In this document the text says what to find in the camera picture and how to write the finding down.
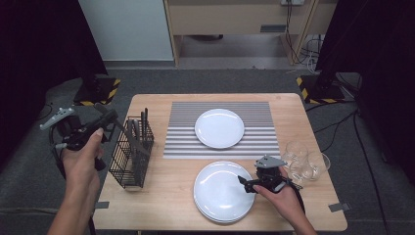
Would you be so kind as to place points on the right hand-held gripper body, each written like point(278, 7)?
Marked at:
point(272, 176)

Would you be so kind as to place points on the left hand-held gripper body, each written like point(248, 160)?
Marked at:
point(73, 133)

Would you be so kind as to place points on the clear drinking glass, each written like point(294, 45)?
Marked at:
point(318, 164)
point(295, 151)
point(298, 179)

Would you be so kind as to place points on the stack of white plates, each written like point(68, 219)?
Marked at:
point(218, 196)

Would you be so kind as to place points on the single white plate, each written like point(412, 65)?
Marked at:
point(219, 129)

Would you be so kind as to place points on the person's right hand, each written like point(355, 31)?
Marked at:
point(284, 202)

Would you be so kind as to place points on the person's left hand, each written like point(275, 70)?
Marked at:
point(81, 163)

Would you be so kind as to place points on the black tape floor mark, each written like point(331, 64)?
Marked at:
point(111, 135)

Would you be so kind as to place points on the metal cutlery piece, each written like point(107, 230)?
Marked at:
point(129, 125)
point(142, 120)
point(136, 127)
point(146, 117)

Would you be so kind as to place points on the hazard-striped stand base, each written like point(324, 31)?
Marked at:
point(321, 91)
point(98, 91)

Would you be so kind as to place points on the striped gray placemat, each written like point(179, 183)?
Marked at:
point(182, 143)

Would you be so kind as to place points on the gray tape piece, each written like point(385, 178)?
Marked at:
point(337, 207)
point(102, 205)

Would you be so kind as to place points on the white partition panel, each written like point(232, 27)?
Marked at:
point(127, 29)

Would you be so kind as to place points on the black curtain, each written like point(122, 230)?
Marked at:
point(385, 65)
point(32, 49)

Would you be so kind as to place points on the light wooden desk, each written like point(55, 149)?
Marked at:
point(228, 19)

